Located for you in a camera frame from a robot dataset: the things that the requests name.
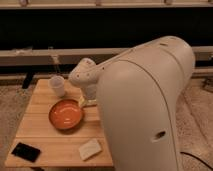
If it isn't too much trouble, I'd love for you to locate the black smartphone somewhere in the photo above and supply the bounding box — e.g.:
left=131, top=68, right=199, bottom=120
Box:
left=12, top=142, right=41, bottom=162

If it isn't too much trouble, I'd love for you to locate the orange ceramic bowl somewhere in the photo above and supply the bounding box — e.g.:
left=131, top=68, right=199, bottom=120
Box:
left=49, top=99, right=83, bottom=130

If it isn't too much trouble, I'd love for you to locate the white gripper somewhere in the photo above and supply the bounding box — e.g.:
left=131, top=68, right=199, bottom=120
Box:
left=79, top=84, right=97, bottom=108

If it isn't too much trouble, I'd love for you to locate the wooden table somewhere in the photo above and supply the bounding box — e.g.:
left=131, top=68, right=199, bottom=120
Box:
left=5, top=79, right=113, bottom=167

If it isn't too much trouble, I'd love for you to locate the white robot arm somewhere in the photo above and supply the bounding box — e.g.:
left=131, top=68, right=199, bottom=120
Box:
left=68, top=36, right=195, bottom=171

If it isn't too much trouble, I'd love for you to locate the white sponge block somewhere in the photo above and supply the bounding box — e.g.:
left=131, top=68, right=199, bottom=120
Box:
left=79, top=139, right=102, bottom=161

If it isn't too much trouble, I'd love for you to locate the black cable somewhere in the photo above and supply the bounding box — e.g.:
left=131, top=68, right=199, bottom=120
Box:
left=180, top=151, right=213, bottom=169

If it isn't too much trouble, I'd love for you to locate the translucent plastic cup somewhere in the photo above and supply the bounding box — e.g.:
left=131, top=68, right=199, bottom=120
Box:
left=48, top=75, right=65, bottom=97

